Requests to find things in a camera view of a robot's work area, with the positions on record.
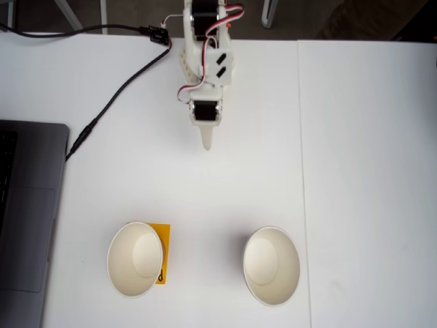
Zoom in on brown paper cup with note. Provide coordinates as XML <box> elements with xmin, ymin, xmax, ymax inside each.
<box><xmin>107</xmin><ymin>221</ymin><xmax>164</xmax><ymax>300</ymax></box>

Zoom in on grey metal frame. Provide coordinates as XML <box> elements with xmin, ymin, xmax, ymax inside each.
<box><xmin>5</xmin><ymin>0</ymin><xmax>109</xmax><ymax>35</ymax></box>

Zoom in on yellow handwritten sticky note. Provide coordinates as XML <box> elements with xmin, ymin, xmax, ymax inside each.
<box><xmin>146</xmin><ymin>222</ymin><xmax>171</xmax><ymax>286</ymax></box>

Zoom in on thin white cable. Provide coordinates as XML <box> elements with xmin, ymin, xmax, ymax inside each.
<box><xmin>160</xmin><ymin>14</ymin><xmax>187</xmax><ymax>30</ymax></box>

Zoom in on red white black servo cable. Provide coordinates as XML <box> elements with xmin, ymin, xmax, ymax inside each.
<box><xmin>177</xmin><ymin>36</ymin><xmax>221</xmax><ymax>107</ymax></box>

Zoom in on white chair leg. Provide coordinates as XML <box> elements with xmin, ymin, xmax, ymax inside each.
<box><xmin>261</xmin><ymin>0</ymin><xmax>276</xmax><ymax>30</ymax></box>

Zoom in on small black controller board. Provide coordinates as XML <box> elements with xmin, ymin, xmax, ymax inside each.
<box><xmin>147</xmin><ymin>24</ymin><xmax>171</xmax><ymax>44</ymax></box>

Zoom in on dark grey laptop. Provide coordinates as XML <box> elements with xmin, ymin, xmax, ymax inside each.
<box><xmin>0</xmin><ymin>119</ymin><xmax>70</xmax><ymax>328</ymax></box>

